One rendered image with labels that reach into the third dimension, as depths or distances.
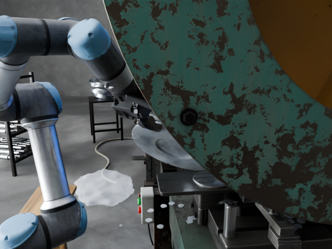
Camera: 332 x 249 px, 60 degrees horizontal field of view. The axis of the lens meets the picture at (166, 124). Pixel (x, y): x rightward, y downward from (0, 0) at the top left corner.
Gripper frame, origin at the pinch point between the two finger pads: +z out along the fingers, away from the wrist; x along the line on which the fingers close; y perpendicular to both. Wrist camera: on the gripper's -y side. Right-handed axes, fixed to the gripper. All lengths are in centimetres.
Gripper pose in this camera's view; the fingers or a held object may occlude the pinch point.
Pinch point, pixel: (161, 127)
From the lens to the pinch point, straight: 81.1
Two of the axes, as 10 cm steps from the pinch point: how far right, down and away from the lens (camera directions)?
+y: -8.5, -1.4, 5.0
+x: -3.7, 8.4, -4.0
